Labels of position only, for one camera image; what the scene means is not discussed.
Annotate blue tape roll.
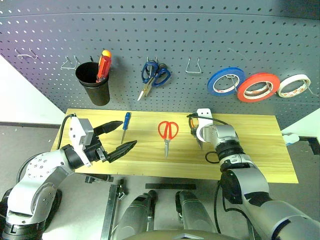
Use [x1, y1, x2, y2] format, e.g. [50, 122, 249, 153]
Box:
[206, 66, 246, 97]

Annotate white blue plastic object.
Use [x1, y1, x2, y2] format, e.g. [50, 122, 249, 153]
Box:
[282, 133, 301, 146]

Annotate black flat strip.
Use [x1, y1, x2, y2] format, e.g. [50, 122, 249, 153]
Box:
[145, 183, 197, 191]

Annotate red orange handled screwdriver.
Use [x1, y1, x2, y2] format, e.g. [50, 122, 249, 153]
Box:
[95, 49, 112, 84]

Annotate silver robot leg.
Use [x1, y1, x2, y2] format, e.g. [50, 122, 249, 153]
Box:
[174, 190, 219, 240]
[116, 189, 158, 240]

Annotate silver left robot leg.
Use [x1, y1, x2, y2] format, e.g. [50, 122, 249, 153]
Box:
[116, 189, 158, 240]

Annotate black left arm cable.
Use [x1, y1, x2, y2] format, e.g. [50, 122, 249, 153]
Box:
[56, 113, 77, 151]

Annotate grey robot torso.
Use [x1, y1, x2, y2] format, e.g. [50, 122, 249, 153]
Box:
[123, 229, 240, 240]

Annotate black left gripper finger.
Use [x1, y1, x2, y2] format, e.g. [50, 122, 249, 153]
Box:
[107, 140, 138, 163]
[93, 120, 124, 138]

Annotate silver right robot leg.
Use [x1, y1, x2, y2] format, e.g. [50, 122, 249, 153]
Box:
[174, 190, 219, 240]

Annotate grey metal pegboard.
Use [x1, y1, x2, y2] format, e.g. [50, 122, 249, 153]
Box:
[0, 0, 320, 131]

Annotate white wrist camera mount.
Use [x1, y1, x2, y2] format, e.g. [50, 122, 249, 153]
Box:
[195, 108, 214, 143]
[69, 116, 95, 168]

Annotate metal table frame leg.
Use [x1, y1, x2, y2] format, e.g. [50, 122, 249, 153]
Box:
[100, 178, 127, 240]

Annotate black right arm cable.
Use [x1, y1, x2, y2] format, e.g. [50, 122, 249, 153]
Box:
[187, 113, 255, 240]

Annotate white tape roll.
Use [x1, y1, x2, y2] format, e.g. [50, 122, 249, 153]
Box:
[277, 74, 312, 99]

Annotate long wire tape hook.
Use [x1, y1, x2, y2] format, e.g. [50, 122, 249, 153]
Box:
[225, 47, 320, 98]

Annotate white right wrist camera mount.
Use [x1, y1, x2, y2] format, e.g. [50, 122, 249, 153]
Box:
[195, 108, 214, 143]

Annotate triangular wire hook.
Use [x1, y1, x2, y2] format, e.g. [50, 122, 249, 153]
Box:
[185, 56, 203, 74]
[60, 55, 81, 69]

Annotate red handled scissors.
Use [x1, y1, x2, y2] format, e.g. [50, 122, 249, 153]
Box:
[157, 120, 179, 159]

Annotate blue handled screwdriver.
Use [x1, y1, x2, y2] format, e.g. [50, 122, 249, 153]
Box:
[120, 112, 132, 145]

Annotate blue handled scissors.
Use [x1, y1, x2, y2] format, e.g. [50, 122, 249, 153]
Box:
[136, 60, 172, 102]

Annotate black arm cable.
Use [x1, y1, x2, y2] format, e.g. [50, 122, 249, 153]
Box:
[187, 113, 255, 240]
[56, 113, 77, 151]

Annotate black plastic cup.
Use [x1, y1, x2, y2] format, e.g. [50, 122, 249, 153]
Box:
[75, 61, 111, 107]

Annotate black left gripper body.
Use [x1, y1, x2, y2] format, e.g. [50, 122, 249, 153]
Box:
[84, 132, 111, 164]

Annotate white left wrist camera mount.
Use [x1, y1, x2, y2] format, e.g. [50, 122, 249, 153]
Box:
[69, 116, 95, 168]

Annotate red tape roll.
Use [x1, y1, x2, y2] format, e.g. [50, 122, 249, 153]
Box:
[236, 72, 281, 103]

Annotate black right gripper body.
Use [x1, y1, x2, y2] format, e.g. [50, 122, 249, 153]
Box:
[187, 113, 199, 136]

